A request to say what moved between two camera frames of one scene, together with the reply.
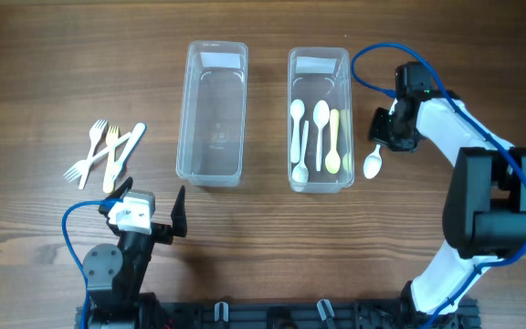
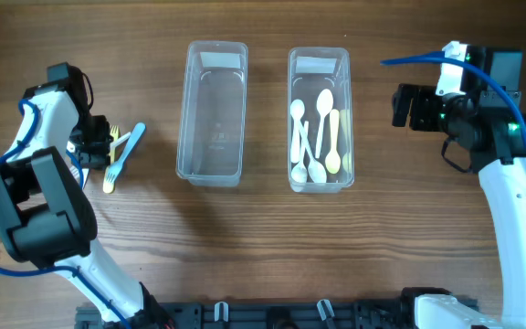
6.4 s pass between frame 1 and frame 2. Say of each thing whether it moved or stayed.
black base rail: stayed
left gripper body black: moved
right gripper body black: moved
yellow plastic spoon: stayed
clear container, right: stayed
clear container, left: stayed
